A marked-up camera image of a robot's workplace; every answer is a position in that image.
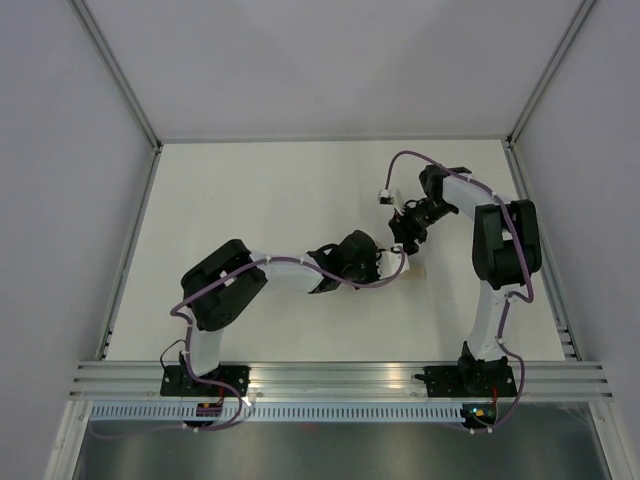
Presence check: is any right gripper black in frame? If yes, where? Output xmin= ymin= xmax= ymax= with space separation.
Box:
xmin=388 ymin=199 xmax=455 ymax=257

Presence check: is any beige cloth napkin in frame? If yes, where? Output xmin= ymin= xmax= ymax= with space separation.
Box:
xmin=405 ymin=265 xmax=426 ymax=279

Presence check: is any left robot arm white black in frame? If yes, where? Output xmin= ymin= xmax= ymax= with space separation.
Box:
xmin=160 ymin=230 xmax=409 ymax=398

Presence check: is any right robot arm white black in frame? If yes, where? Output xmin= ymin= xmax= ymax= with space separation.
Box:
xmin=379 ymin=165 xmax=542 ymax=398

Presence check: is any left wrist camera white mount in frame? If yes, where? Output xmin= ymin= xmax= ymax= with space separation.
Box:
xmin=377 ymin=245 xmax=410 ymax=280

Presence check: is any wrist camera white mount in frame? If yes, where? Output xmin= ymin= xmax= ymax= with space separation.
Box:
xmin=378 ymin=189 xmax=404 ymax=212
xmin=377 ymin=245 xmax=410 ymax=280

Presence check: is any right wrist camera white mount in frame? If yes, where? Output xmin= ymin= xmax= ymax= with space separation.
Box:
xmin=378 ymin=189 xmax=404 ymax=212

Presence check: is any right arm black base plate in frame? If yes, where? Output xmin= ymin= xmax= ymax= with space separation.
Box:
xmin=423 ymin=366 xmax=517 ymax=399

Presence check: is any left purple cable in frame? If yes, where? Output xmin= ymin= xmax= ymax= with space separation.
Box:
xmin=89 ymin=247 xmax=406 ymax=441

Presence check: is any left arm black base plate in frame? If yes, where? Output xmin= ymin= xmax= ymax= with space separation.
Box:
xmin=160 ymin=364 xmax=250 ymax=397

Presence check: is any aluminium mounting rail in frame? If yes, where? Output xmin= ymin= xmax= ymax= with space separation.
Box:
xmin=68 ymin=361 xmax=613 ymax=403

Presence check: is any right aluminium frame post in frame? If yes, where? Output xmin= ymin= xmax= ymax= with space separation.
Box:
xmin=503 ymin=0 xmax=599 ymax=149

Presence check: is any aluminium frame post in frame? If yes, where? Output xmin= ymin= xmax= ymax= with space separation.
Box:
xmin=67 ymin=0 xmax=162 ymax=152
xmin=503 ymin=0 xmax=599 ymax=149

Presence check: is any white slotted cable duct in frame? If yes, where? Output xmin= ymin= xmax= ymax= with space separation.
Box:
xmin=91 ymin=401 xmax=464 ymax=423

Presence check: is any left aluminium frame post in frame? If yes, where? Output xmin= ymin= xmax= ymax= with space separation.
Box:
xmin=67 ymin=0 xmax=162 ymax=152

